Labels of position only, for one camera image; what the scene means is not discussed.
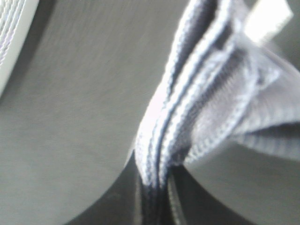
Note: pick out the grey towel with white label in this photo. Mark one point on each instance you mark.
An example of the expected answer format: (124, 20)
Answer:
(220, 82)

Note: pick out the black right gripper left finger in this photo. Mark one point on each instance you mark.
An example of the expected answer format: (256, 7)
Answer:
(121, 204)

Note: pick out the white plastic basket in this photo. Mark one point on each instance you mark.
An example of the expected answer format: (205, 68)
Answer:
(16, 17)

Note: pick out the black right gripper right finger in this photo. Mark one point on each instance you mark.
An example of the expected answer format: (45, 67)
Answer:
(188, 203)

